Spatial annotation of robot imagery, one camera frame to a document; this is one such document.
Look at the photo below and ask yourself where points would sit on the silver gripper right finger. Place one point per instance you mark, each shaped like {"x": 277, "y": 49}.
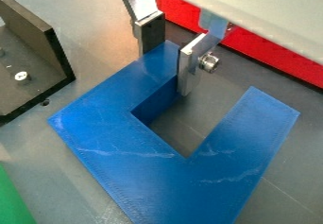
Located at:
{"x": 194, "y": 55}

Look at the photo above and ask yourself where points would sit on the black angle bracket fixture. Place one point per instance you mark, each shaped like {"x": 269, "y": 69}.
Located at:
{"x": 33, "y": 66}

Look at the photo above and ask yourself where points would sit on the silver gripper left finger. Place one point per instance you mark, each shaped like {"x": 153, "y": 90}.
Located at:
{"x": 146, "y": 22}

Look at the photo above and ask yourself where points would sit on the green stepped arch block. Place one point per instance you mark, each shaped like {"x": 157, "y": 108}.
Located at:
{"x": 13, "y": 211}

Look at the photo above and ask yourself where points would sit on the blue U-shaped block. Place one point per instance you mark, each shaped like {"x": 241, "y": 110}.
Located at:
{"x": 160, "y": 187}

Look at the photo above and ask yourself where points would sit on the red slotted base block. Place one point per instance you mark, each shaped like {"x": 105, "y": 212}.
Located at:
{"x": 277, "y": 32}

